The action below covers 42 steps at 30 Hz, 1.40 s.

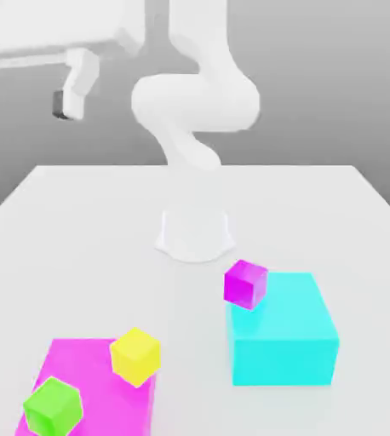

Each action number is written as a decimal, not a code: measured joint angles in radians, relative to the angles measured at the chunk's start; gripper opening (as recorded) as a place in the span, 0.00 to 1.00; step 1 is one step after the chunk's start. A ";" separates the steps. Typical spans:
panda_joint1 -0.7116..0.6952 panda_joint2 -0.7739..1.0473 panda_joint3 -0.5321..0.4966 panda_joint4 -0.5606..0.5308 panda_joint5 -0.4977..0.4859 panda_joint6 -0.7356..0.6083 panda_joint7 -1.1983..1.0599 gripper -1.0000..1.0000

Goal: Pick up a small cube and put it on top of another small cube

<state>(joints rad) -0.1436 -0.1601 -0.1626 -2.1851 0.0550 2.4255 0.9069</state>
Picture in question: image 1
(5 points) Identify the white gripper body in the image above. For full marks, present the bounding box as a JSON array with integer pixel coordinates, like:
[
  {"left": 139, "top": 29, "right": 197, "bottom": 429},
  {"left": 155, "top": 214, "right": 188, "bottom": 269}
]
[{"left": 0, "top": 0, "right": 147, "bottom": 72}]

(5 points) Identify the small purple cube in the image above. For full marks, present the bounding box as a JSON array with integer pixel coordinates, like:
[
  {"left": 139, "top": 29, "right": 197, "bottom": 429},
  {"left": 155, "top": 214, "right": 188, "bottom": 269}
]
[{"left": 223, "top": 259, "right": 269, "bottom": 312}]

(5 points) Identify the small yellow cube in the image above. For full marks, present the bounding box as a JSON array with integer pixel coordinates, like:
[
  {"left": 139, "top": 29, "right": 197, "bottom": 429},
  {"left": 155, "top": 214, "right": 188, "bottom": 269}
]
[{"left": 109, "top": 326, "right": 163, "bottom": 389}]

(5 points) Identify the small green cube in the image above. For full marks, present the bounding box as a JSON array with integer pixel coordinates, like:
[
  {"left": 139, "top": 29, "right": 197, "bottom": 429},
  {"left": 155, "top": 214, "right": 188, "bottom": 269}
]
[{"left": 22, "top": 376, "right": 84, "bottom": 436}]

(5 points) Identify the large pink box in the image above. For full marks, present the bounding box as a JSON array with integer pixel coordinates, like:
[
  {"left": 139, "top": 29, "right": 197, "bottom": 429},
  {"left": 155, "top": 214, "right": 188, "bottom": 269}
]
[{"left": 14, "top": 337, "right": 158, "bottom": 436}]

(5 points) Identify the large cyan box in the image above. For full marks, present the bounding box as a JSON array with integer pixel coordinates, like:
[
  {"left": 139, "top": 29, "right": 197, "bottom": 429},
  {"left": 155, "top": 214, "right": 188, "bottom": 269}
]
[{"left": 225, "top": 271, "right": 341, "bottom": 387}]

